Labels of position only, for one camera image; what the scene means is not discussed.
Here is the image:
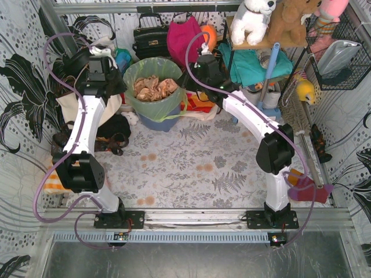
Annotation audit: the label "green plastic trash bag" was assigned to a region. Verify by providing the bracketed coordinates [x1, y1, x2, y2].
[123, 57, 187, 122]

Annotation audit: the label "blue plastic trash bin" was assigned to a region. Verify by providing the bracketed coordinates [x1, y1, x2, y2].
[136, 101, 182, 132]

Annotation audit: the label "blue floor mop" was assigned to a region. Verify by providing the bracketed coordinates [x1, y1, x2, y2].
[239, 42, 281, 120]

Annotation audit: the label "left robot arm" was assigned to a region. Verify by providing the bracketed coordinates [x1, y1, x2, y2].
[53, 56, 133, 229]

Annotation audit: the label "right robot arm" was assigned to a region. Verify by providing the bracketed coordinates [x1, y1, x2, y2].
[180, 54, 299, 229]

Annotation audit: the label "rainbow striped bag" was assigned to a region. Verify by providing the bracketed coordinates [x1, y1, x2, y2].
[180, 93, 218, 117]

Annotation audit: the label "cream canvas tote bag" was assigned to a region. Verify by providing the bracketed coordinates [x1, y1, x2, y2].
[56, 78, 126, 127]

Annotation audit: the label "magenta fabric bag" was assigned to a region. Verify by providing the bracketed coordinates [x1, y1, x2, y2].
[167, 16, 201, 68]

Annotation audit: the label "colourful folded clothes stack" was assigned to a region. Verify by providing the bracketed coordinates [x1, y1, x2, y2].
[115, 48, 134, 74]

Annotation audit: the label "wooden shelf rack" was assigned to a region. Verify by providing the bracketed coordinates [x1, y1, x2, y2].
[218, 16, 307, 83]

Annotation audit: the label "teal folded cloth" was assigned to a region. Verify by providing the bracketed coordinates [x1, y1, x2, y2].
[230, 50, 293, 86]

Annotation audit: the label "orange plush toy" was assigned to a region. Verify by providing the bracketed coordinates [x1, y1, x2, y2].
[201, 24, 217, 52]

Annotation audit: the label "crumpled brown paper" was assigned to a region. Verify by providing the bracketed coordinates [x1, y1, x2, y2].
[134, 75, 178, 102]

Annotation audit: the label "white fluffy plush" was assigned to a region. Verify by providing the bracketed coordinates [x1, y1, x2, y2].
[121, 112, 139, 126]

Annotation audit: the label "black leather handbag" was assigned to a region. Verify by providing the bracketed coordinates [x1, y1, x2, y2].
[132, 13, 170, 60]

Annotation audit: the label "white plush dog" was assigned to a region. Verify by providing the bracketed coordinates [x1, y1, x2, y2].
[231, 0, 277, 46]

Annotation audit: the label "white sneakers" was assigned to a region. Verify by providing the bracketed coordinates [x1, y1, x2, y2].
[239, 82, 281, 109]

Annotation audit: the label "brown teddy bear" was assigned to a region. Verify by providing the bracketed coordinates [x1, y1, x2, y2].
[267, 0, 322, 45]

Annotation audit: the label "yellow plush toy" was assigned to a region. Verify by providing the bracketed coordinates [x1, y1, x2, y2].
[295, 74, 315, 105]

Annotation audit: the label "orange checkered cloth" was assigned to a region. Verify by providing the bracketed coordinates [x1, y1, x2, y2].
[43, 170, 71, 195]

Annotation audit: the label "silver foil pouch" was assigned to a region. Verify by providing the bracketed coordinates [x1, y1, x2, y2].
[317, 40, 362, 75]

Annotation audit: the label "pink plush toy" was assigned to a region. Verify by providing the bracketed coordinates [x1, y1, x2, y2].
[314, 0, 349, 29]

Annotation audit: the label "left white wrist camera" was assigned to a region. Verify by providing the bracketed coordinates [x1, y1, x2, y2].
[89, 46, 112, 58]

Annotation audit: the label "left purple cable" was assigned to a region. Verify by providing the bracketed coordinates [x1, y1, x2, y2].
[32, 32, 122, 250]

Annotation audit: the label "dark brown strap bag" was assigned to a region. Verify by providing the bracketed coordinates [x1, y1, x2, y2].
[50, 114, 131, 156]

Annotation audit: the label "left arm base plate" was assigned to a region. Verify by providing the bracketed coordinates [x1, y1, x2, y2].
[93, 211, 145, 229]

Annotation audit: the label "black wire basket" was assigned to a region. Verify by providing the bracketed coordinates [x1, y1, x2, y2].
[306, 14, 370, 91]

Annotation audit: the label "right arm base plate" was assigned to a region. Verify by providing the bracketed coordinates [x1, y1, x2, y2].
[245, 210, 299, 229]

